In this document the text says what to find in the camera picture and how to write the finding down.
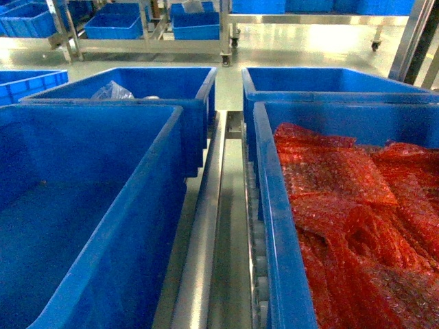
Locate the empty blue bin left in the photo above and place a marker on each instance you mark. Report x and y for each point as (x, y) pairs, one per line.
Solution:
(90, 201)

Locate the blue bin with plastic bag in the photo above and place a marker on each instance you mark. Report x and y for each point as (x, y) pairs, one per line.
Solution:
(191, 87)

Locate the clear plastic bag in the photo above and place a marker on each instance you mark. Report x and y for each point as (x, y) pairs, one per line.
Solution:
(112, 90)

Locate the blue bin far right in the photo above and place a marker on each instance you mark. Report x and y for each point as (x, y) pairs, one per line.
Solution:
(314, 84)

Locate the blue bin on cart right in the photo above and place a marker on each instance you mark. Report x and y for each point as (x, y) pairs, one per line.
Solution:
(195, 26)

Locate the blue bin far left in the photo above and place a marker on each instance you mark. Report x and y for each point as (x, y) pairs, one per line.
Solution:
(17, 84)

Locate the blue bin with red bags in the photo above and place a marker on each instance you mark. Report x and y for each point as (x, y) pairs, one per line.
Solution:
(290, 302)

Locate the steel rolling cart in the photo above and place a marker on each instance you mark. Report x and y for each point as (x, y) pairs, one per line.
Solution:
(151, 42)

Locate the stainless steel shelf rack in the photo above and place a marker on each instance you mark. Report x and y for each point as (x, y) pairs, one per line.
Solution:
(216, 276)

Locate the blue bin on cart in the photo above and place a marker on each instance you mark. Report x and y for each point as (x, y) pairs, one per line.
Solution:
(195, 26)
(117, 21)

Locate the red bubble wrap bags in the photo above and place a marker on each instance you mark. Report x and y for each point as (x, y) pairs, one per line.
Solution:
(367, 224)

